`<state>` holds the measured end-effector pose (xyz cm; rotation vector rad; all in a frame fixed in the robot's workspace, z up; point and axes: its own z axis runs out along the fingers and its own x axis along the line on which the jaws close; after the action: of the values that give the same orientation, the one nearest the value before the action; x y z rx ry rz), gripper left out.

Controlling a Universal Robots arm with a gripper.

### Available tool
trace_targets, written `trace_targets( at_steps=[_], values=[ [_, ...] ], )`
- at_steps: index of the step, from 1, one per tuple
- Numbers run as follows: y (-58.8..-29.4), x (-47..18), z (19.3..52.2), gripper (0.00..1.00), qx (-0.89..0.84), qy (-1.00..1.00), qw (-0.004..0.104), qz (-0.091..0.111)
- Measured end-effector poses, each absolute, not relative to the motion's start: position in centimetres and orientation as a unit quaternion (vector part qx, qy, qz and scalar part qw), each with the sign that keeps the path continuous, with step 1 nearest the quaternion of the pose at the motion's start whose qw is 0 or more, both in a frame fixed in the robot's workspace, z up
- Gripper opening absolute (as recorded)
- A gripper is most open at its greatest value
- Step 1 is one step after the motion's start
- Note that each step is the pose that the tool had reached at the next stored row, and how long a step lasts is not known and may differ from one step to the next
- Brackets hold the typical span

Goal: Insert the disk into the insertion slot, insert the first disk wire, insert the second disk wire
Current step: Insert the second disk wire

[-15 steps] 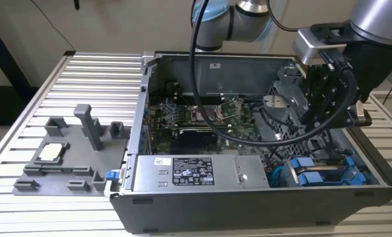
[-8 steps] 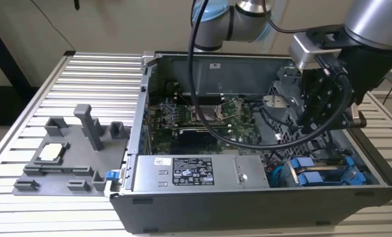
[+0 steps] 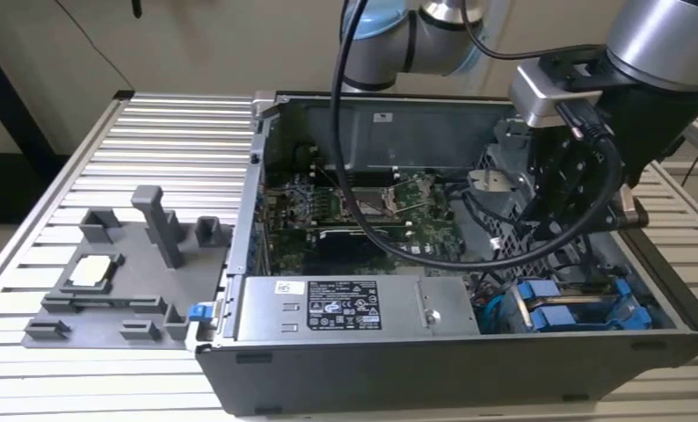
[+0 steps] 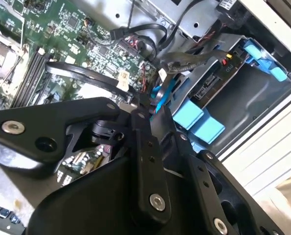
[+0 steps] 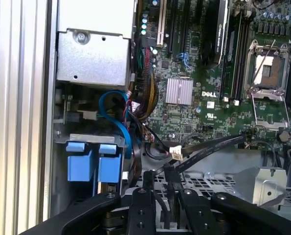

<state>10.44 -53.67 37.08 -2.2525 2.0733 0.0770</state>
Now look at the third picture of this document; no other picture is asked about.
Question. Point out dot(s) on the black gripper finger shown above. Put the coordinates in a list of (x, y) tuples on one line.
[(550, 184), (603, 215)]

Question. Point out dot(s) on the hard disk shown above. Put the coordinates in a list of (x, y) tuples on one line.
[(543, 291)]

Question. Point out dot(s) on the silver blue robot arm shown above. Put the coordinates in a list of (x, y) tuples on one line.
[(664, 39)]

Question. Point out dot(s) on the grey disk bay cage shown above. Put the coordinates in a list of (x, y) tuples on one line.
[(500, 215)]

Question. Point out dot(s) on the blue plastic disk carrier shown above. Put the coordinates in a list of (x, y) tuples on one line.
[(552, 318)]

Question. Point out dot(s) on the green motherboard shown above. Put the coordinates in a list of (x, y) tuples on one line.
[(436, 233)]

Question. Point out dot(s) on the black RAM slots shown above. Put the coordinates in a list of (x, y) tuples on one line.
[(371, 178)]

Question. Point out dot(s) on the CPU socket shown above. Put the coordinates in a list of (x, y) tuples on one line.
[(368, 203)]

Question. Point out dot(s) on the black graphics card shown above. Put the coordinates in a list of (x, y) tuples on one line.
[(341, 250)]

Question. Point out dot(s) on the silver power supply unit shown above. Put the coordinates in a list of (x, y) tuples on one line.
[(395, 307)]

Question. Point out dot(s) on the open black PC case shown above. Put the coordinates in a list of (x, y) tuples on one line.
[(383, 378)]

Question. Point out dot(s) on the blue case latch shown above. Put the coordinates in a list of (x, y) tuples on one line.
[(200, 311)]

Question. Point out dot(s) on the grey parts rack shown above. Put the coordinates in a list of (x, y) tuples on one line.
[(137, 281)]

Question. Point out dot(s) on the black table corner cap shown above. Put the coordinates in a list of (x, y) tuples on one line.
[(123, 93)]

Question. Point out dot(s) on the silver CPU chip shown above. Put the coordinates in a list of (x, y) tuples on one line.
[(93, 269)]

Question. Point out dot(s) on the black furniture stand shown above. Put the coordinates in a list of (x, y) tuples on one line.
[(8, 132)]

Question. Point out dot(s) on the silver metal bracket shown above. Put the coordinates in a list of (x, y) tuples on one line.
[(491, 180)]

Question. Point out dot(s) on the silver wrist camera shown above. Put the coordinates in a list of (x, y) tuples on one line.
[(535, 92)]

